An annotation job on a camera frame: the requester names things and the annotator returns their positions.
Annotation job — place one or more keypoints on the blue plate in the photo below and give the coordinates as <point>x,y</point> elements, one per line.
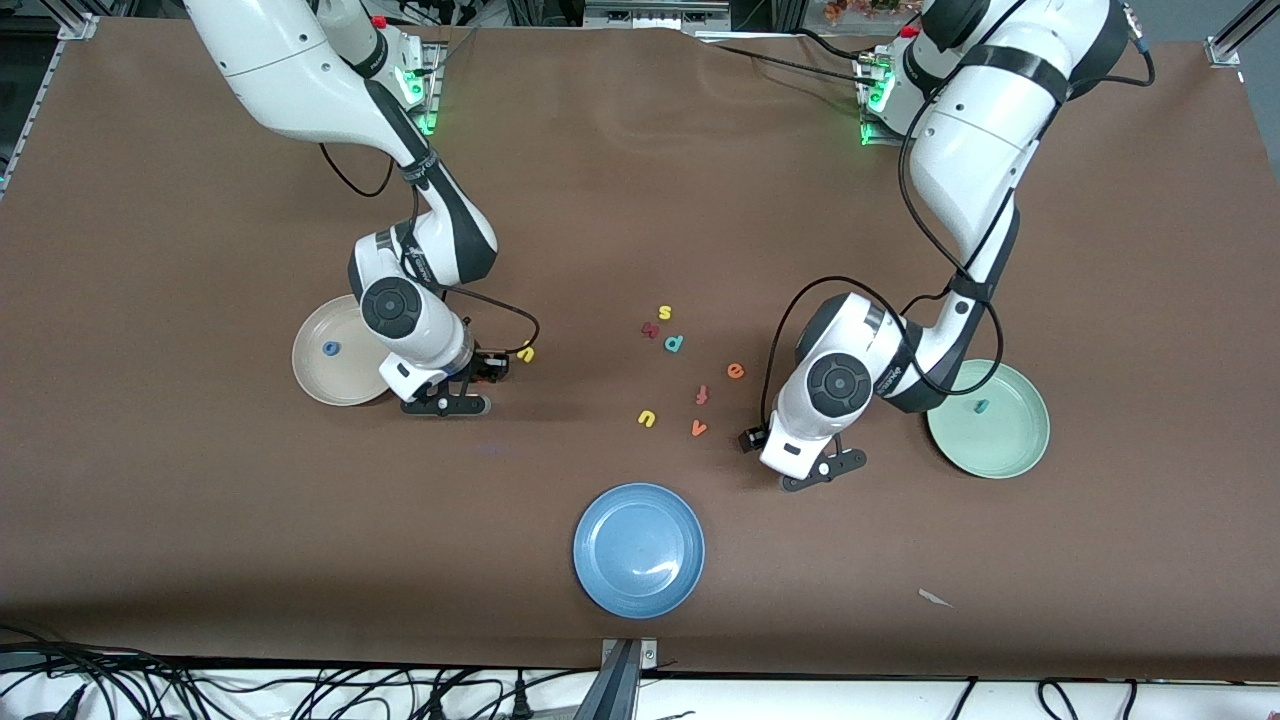
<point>639,550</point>

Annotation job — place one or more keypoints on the white paper scrap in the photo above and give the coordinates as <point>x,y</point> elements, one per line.
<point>935,598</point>

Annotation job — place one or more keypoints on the green plate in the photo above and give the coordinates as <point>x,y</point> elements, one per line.
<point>1000,440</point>

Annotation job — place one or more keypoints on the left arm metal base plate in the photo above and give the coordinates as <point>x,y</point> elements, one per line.
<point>868,138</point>

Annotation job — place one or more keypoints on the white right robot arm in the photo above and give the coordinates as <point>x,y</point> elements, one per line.
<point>290,70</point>

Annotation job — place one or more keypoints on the grey metal clamp bracket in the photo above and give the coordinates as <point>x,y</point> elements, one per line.
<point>648,652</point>

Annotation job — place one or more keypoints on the grey socket box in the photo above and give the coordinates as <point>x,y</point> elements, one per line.
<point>650,15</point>

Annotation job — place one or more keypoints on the large table cover sheet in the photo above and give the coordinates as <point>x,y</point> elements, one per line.
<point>200,520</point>

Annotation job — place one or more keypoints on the black aluminium post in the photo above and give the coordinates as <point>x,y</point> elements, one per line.
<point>612,695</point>

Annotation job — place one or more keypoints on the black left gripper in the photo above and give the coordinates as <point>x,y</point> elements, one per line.
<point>752,438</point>

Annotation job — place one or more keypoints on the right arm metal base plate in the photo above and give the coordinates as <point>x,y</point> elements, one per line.
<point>432,100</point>

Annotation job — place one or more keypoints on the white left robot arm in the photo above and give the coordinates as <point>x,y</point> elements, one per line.
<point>980,130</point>

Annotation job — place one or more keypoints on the orange patterned object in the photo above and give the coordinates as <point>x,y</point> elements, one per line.
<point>860,10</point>

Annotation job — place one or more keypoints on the aluminium frame profile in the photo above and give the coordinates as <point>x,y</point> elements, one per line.
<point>78,27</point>
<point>1225,48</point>

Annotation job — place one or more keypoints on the light brown plate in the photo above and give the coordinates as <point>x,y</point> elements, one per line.
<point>320,370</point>

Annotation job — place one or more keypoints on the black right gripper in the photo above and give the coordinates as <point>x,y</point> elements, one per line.
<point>484,366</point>

